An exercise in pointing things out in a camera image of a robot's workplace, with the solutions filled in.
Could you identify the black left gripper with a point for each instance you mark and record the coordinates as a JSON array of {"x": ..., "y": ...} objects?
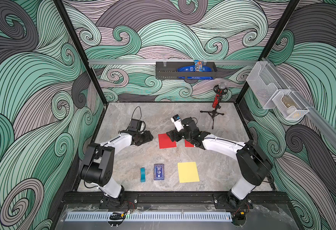
[{"x": 147, "y": 134}]

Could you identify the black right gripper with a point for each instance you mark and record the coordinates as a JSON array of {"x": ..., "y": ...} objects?
[{"x": 175, "y": 133}]

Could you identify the red square paper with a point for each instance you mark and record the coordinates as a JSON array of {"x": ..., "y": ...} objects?
[
  {"x": 165, "y": 142},
  {"x": 188, "y": 144}
]

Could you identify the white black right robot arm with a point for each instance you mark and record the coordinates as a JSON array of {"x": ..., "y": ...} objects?
[{"x": 254, "y": 164}]

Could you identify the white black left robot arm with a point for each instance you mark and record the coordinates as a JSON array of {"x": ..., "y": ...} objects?
[{"x": 97, "y": 165}]

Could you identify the yellow square paper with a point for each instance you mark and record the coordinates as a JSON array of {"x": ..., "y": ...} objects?
[{"x": 188, "y": 172}]

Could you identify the black microphone tripod stand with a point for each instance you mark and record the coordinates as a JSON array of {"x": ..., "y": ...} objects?
[{"x": 213, "y": 114}]

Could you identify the teal small block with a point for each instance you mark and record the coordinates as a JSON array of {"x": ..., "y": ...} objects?
[{"x": 143, "y": 175}]

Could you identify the blue card box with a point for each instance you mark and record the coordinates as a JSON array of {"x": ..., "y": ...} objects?
[{"x": 159, "y": 172}]

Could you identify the red black microphone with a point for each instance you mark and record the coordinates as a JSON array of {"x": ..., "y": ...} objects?
[{"x": 220, "y": 90}]

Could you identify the blue snack packet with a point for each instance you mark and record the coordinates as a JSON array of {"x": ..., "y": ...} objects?
[{"x": 199, "y": 71}]

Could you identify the small clear plastic bin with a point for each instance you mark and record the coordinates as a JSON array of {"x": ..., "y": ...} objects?
[{"x": 289, "y": 105}]

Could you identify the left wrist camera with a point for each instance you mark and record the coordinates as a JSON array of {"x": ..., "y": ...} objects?
[{"x": 136, "y": 125}]

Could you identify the black wall shelf basket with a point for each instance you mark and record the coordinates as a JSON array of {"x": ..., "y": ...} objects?
[{"x": 169, "y": 71}]

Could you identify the aluminium rail back wall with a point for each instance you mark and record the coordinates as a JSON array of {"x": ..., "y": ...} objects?
[{"x": 141, "y": 62}]

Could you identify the aluminium rail wall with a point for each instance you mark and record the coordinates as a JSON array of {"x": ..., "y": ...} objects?
[
  {"x": 141, "y": 62},
  {"x": 325, "y": 128}
]

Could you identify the black front base frame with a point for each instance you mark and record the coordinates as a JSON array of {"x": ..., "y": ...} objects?
[{"x": 220, "y": 200}]

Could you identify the clear plastic wall bin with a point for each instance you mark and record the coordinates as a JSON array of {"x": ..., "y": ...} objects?
[{"x": 263, "y": 81}]

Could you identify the white slotted cable duct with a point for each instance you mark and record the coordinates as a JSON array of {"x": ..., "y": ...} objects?
[{"x": 153, "y": 216}]

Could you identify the black corner frame post right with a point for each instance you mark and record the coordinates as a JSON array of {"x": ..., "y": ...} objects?
[{"x": 271, "y": 42}]

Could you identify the black corner frame post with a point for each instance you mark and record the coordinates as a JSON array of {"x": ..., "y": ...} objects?
[
  {"x": 271, "y": 42},
  {"x": 72, "y": 32}
]

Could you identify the aluminium rail right wall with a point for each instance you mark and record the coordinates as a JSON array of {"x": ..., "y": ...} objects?
[{"x": 325, "y": 128}]

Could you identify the black corner frame post left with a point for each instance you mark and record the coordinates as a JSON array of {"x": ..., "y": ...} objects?
[{"x": 72, "y": 32}]

